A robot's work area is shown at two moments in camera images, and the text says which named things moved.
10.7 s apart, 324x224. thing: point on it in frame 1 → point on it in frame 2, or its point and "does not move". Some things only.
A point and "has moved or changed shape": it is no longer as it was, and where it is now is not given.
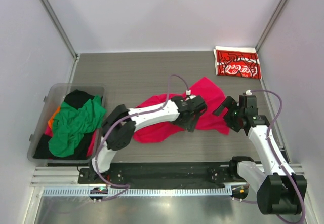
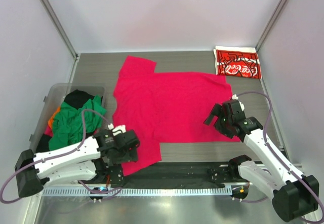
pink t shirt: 205,87 has moved or changed shape
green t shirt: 71,123 does not move
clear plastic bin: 69,127 does not move
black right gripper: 229,103 → 216,111
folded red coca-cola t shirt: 240,62 does not move
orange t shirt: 50,122 does not move
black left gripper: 190,124 → 130,155
